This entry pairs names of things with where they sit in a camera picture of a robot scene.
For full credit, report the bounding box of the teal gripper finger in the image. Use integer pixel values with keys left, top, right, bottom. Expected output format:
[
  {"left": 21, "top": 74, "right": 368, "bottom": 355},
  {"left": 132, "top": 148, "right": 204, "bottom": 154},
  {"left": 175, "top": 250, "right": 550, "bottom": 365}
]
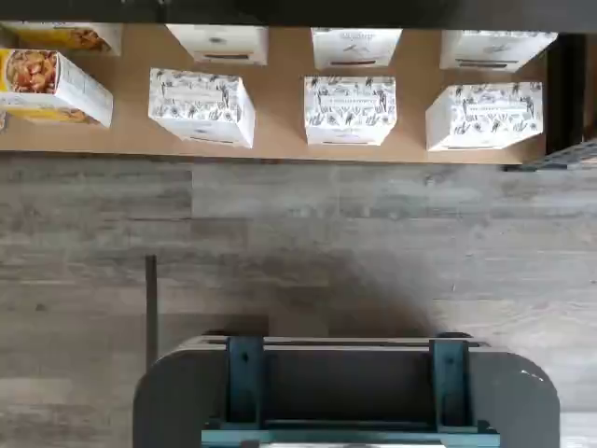
[
  {"left": 428, "top": 339, "right": 470, "bottom": 428},
  {"left": 226, "top": 335, "right": 268, "bottom": 428}
]

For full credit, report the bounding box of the wooden shelf board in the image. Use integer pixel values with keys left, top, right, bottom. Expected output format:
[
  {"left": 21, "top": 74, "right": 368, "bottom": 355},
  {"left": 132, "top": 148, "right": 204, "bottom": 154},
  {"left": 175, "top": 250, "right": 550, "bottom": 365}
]
[{"left": 0, "top": 21, "right": 549, "bottom": 165}]

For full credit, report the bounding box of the white floral print box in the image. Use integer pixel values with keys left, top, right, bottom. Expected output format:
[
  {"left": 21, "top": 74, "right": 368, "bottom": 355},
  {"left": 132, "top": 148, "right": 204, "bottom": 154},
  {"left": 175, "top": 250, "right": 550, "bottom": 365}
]
[
  {"left": 438, "top": 29, "right": 559, "bottom": 73},
  {"left": 310, "top": 27, "right": 404, "bottom": 71},
  {"left": 424, "top": 81, "right": 545, "bottom": 153},
  {"left": 165, "top": 23, "right": 270, "bottom": 67},
  {"left": 303, "top": 75, "right": 398, "bottom": 147},
  {"left": 147, "top": 67, "right": 257, "bottom": 150}
]

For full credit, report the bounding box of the yellow white granola box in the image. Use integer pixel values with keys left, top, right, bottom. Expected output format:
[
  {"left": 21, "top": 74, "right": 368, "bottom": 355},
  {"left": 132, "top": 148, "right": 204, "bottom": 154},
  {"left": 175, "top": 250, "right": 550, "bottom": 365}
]
[
  {"left": 0, "top": 21, "right": 123, "bottom": 58},
  {"left": 0, "top": 49, "right": 115, "bottom": 129}
]

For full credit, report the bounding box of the dark thin metal bar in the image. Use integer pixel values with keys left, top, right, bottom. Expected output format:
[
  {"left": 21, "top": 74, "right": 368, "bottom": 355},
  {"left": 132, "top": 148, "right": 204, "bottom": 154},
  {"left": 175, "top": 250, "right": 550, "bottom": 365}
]
[{"left": 145, "top": 255, "right": 158, "bottom": 371}]

